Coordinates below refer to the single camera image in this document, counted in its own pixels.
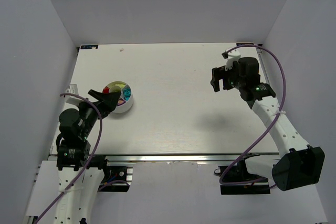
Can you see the white divided round container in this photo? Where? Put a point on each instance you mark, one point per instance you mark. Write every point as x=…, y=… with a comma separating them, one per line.
x=125, y=107

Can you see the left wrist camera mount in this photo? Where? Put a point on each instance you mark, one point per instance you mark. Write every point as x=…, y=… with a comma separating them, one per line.
x=73, y=100

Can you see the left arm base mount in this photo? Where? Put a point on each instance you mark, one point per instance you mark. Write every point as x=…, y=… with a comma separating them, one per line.
x=116, y=178

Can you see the teal square lego brick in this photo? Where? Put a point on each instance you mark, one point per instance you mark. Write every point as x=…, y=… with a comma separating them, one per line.
x=126, y=93

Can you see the purple butterfly lego piece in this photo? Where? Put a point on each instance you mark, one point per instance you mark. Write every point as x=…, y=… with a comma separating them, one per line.
x=121, y=102

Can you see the left blue corner label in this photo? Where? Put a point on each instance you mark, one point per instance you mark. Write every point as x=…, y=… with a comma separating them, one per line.
x=88, y=47

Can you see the blue corner label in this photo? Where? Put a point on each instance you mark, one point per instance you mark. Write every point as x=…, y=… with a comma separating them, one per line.
x=244, y=43
x=88, y=47

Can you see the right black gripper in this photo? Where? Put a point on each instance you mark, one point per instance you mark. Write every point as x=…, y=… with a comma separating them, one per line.
x=219, y=77

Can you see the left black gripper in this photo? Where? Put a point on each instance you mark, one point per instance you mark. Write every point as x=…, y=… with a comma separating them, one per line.
x=99, y=106

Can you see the light green lego brick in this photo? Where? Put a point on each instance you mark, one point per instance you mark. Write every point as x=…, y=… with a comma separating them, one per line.
x=121, y=85

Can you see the right blue corner label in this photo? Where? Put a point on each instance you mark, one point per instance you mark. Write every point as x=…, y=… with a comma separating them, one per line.
x=244, y=43

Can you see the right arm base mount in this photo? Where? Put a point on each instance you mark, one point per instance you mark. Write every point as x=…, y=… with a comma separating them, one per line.
x=240, y=182

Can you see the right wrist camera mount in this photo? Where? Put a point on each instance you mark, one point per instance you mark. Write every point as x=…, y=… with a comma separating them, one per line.
x=231, y=56

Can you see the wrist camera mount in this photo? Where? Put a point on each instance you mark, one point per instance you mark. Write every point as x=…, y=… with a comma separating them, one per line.
x=231, y=56
x=73, y=100

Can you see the red lego brick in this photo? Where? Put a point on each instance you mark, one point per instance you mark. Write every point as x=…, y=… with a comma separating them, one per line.
x=105, y=90

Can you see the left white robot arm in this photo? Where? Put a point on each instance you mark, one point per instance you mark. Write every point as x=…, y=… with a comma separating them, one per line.
x=79, y=172

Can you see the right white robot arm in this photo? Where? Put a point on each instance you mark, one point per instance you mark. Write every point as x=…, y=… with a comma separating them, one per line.
x=299, y=164

